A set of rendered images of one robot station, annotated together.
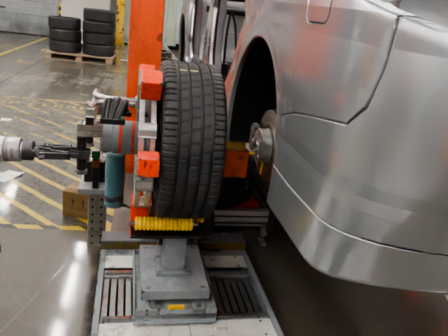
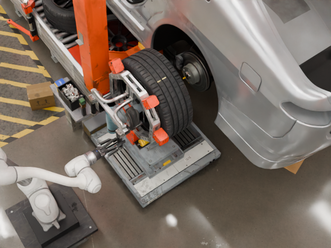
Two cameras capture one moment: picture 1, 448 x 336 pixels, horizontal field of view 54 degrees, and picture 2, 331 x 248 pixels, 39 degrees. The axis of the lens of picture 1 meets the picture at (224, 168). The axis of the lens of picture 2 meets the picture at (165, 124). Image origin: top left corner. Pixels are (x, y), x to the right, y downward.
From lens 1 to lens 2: 2.46 m
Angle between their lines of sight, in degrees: 43
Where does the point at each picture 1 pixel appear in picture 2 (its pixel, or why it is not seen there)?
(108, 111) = (133, 123)
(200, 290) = (174, 149)
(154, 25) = (101, 23)
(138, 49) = (94, 40)
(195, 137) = (180, 117)
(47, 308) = not seen: hidden behind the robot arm
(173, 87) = (162, 99)
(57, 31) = not seen: outside the picture
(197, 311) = (176, 159)
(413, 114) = (299, 141)
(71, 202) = (37, 103)
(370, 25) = (283, 117)
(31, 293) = not seen: hidden behind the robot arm
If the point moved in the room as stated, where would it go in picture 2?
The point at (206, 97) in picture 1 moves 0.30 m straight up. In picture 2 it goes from (179, 95) to (182, 66)
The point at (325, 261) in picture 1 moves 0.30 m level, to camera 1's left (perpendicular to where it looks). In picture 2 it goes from (261, 165) to (222, 180)
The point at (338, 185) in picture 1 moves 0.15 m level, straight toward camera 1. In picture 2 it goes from (268, 150) to (274, 171)
